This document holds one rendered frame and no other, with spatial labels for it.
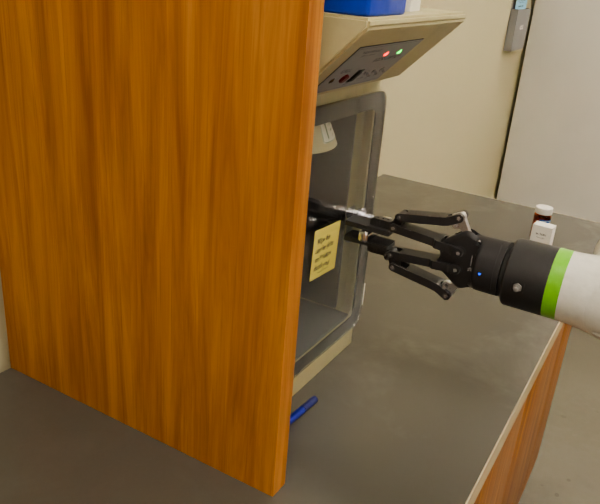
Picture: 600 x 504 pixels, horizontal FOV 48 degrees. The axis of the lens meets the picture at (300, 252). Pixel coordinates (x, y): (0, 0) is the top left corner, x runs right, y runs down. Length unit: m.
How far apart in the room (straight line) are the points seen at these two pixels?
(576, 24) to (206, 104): 3.19
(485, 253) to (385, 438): 0.30
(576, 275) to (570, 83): 2.98
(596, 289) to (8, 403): 0.81
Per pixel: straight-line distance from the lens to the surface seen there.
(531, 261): 0.90
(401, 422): 1.05
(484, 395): 1.15
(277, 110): 0.69
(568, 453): 2.74
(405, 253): 0.98
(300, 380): 1.08
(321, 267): 0.99
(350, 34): 0.73
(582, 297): 0.89
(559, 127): 3.87
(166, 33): 0.77
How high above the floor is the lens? 1.56
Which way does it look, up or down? 23 degrees down
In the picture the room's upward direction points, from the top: 5 degrees clockwise
